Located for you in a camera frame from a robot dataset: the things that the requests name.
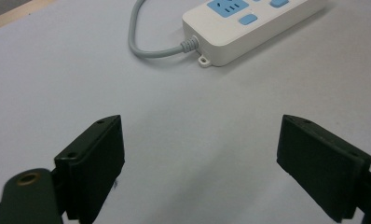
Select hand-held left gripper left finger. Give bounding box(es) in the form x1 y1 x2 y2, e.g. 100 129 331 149
53 114 126 224

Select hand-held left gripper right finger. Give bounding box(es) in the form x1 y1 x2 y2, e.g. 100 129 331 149
276 114 371 224

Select white power strip blue sockets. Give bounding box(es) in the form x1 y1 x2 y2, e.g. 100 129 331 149
182 0 328 68

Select grey power strip cable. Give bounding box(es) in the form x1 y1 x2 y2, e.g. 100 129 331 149
128 0 200 59

